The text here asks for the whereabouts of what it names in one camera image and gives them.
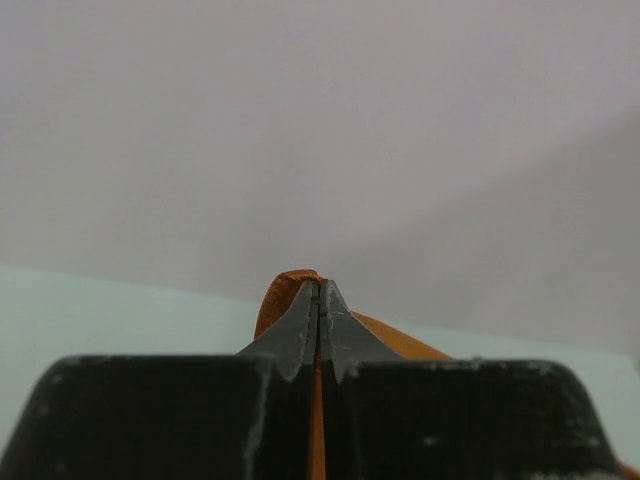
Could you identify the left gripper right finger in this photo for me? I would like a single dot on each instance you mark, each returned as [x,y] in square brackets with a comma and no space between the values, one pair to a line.
[388,417]

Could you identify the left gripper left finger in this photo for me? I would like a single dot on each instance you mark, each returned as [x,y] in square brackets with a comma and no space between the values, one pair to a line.
[243,416]

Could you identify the orange cloth napkin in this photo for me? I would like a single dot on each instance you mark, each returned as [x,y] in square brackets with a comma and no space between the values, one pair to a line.
[278,299]

